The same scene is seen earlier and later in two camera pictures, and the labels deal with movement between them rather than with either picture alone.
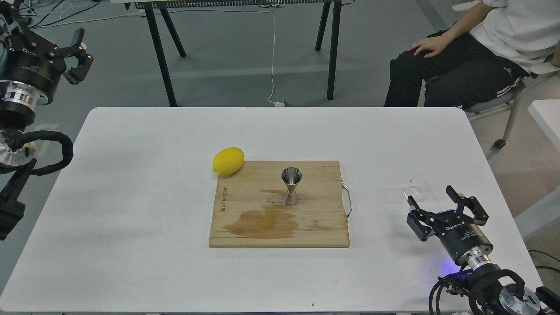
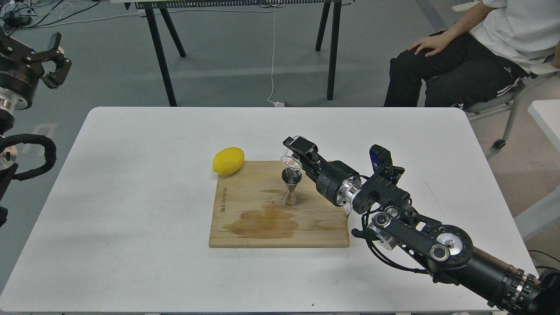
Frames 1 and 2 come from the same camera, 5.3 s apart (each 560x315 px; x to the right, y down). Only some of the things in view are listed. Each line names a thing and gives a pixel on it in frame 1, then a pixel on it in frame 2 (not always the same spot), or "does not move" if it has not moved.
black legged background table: x=159 y=7 does not move
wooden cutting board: x=249 y=210 does not move
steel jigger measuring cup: x=291 y=176 does not move
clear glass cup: x=419 y=187 → x=290 y=160
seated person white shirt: x=488 y=50 does not move
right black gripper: x=460 y=232 → x=327 y=176
